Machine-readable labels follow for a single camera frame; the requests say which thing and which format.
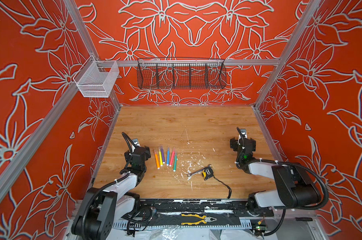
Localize orange marker pen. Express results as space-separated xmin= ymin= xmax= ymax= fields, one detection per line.
xmin=153 ymin=150 xmax=160 ymax=170

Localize yellow marker pen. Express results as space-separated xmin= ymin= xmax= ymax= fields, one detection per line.
xmin=158 ymin=147 xmax=163 ymax=167

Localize purple marker pen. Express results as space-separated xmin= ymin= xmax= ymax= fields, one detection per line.
xmin=160 ymin=145 xmax=166 ymax=165

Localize blue marker pen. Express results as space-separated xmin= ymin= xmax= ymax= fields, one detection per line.
xmin=166 ymin=146 xmax=170 ymax=166

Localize green marker pen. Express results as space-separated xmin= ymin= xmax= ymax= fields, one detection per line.
xmin=173 ymin=153 xmax=177 ymax=172

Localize pink marker pen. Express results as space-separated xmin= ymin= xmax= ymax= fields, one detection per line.
xmin=169 ymin=147 xmax=176 ymax=167

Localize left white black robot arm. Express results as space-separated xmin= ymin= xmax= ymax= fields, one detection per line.
xmin=71 ymin=133 xmax=153 ymax=240

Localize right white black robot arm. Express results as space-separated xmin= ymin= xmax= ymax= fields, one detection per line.
xmin=230 ymin=128 xmax=329 ymax=215

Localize yellow black tape measure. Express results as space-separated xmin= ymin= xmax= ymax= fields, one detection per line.
xmin=202 ymin=167 xmax=214 ymax=181

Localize silver wrench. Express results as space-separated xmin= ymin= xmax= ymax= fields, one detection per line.
xmin=187 ymin=164 xmax=212 ymax=177

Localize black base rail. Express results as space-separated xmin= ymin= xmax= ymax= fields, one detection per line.
xmin=138 ymin=199 xmax=274 ymax=218

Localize yellow handled pliers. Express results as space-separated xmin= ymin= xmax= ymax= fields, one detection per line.
xmin=181 ymin=214 xmax=218 ymax=226

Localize black wire basket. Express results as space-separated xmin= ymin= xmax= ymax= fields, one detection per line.
xmin=137 ymin=57 xmax=227 ymax=90

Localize white wire basket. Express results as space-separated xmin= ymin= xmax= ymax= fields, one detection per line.
xmin=73 ymin=56 xmax=120 ymax=98

